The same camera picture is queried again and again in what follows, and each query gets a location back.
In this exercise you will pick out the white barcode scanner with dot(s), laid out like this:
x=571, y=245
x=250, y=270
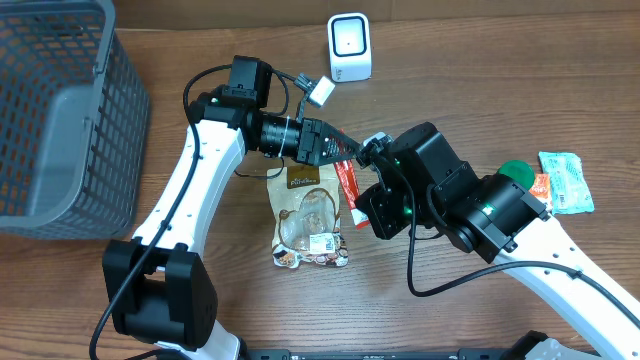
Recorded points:
x=350, y=48

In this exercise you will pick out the red snack bar wrapper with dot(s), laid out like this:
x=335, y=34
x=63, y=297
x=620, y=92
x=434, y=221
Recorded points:
x=347, y=177

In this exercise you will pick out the orange snack packet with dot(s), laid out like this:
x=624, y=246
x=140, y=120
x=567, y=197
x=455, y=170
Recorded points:
x=541, y=190

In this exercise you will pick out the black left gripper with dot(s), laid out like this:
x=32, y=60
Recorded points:
x=308, y=141

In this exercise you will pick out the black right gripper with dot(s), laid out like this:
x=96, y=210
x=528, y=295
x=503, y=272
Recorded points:
x=377, y=153

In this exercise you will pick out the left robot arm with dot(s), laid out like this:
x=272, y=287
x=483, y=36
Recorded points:
x=159, y=290

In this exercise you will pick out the white brown snack packet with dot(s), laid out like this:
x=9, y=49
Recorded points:
x=305, y=202

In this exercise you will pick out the teal tissue packet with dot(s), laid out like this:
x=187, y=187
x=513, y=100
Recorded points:
x=569, y=190

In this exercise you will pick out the grey plastic mesh basket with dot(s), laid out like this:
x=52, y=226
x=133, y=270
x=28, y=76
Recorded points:
x=74, y=121

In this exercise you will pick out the green lid seasoning jar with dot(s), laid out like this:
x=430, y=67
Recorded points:
x=519, y=171

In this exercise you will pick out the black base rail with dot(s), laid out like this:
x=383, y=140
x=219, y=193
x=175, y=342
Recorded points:
x=461, y=354

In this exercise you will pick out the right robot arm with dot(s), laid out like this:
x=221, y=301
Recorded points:
x=501, y=221

